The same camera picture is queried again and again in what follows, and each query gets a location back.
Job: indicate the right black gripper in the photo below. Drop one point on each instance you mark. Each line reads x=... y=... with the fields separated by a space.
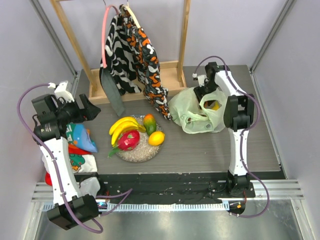
x=200 y=91

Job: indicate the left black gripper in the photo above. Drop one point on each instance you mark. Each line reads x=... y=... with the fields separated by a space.
x=89 y=112

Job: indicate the green avocado print plastic bag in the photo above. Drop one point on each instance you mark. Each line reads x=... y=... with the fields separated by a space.
x=196 y=116

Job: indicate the yellow fake banana bunch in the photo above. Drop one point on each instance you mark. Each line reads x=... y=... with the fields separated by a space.
x=123 y=125

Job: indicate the red fake dragon fruit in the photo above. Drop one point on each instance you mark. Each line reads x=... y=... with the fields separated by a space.
x=127 y=142

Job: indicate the green red fake mango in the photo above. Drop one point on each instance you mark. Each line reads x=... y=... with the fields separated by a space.
x=149 y=123

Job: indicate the yellow fake lemon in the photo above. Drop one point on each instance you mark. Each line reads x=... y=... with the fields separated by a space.
x=156 y=138

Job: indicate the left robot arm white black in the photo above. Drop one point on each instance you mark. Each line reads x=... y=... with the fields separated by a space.
x=74 y=203

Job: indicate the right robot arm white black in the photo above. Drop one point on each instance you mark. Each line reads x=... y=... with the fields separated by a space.
x=238 y=117

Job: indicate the colourful cartoon print cloth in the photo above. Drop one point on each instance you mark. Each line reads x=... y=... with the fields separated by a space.
x=81 y=149

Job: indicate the pink clothes hanger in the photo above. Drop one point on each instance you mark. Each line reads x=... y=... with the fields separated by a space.
x=103 y=32

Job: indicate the black white zebra garment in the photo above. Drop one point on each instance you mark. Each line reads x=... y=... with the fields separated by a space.
x=117 y=79

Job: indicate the glass plate with rice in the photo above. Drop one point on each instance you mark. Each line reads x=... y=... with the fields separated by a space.
x=143 y=152

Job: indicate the orange grey camouflage garment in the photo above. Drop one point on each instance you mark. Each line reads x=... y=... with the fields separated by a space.
x=147 y=64

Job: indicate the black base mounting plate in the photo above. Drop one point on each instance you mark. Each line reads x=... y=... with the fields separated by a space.
x=169 y=188

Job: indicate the wooden clothes hanger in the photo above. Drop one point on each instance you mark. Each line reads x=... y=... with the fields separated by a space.
x=126 y=6

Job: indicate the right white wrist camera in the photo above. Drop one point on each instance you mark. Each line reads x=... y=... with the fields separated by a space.
x=201 y=79

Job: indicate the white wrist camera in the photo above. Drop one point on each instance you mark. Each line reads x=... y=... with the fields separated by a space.
x=201 y=79
x=62 y=90

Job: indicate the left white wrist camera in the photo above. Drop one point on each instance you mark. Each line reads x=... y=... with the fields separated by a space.
x=62 y=90

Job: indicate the white slotted cable duct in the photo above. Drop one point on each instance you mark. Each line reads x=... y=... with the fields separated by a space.
x=224 y=206

